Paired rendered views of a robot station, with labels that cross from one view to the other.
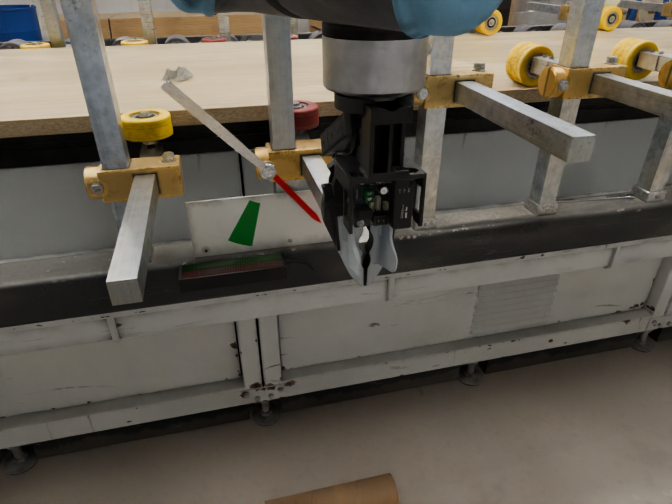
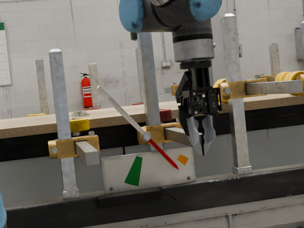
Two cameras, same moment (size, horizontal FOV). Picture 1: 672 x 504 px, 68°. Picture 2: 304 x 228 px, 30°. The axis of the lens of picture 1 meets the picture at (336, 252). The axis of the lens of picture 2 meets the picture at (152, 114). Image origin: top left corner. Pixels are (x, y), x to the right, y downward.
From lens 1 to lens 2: 0.84 m
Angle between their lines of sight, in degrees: 28
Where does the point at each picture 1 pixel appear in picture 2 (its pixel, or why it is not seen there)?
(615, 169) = not seen: outside the picture
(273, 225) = (150, 172)
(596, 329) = not seen: outside the picture
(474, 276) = (288, 214)
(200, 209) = (108, 162)
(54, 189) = (12, 175)
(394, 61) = (200, 45)
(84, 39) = (58, 74)
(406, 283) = (240, 219)
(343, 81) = (182, 55)
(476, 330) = not seen: outside the picture
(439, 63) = (234, 75)
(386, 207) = (206, 104)
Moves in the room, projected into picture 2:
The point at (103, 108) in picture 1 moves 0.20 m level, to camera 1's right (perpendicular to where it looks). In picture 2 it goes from (62, 106) to (136, 99)
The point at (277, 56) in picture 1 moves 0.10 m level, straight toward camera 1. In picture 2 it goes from (149, 76) to (151, 76)
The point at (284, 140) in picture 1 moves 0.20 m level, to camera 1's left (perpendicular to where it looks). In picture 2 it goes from (154, 120) to (83, 127)
